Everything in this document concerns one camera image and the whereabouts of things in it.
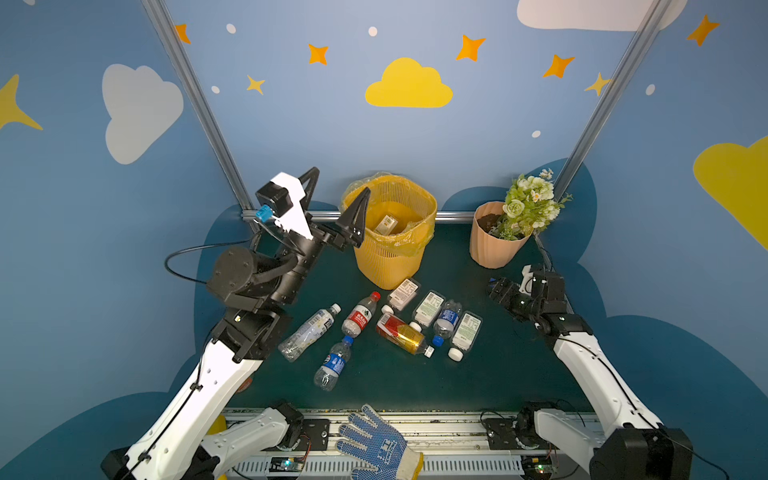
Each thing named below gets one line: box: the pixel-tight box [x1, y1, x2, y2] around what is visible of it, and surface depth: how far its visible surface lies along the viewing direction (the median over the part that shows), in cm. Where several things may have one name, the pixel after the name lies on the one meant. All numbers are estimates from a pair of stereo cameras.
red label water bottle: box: [342, 291, 382, 338], surface depth 91 cm
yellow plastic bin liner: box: [340, 172, 438, 254], surface depth 97 cm
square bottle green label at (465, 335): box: [448, 310, 483, 361], surface depth 92 cm
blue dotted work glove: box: [336, 404, 424, 480], surface depth 73 cm
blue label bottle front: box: [314, 336, 354, 392], surface depth 83 cm
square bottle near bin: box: [381, 278, 421, 315], surface depth 100 cm
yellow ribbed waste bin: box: [354, 175, 438, 291], surface depth 95 cm
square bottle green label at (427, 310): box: [409, 290, 446, 333], surface depth 97 cm
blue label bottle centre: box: [432, 300, 463, 347], surface depth 92 cm
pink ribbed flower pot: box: [470, 201, 533, 269], surface depth 103 cm
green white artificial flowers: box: [487, 168, 573, 241], surface depth 93 cm
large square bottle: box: [375, 215, 398, 236], surface depth 104 cm
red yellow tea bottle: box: [376, 313, 435, 359], surface depth 88 cm
